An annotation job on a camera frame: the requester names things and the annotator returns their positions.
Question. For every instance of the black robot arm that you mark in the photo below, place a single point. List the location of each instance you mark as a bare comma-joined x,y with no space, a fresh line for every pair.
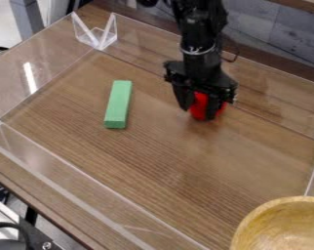
202,19

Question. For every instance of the wooden bowl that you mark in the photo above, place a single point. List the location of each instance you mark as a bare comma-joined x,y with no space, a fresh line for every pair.
280,225

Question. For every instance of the clear acrylic tray enclosure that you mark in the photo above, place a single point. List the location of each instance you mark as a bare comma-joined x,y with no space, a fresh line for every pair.
170,183

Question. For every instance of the red plush fruit green leaf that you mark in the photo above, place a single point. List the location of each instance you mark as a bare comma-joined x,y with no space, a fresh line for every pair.
198,108

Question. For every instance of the green rectangular block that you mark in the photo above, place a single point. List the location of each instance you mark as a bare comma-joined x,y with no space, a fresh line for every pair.
119,103

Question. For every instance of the black metal bracket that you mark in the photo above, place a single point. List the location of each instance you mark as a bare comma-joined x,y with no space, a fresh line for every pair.
39,240

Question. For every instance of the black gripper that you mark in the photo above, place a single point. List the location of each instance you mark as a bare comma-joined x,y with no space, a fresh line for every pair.
210,81

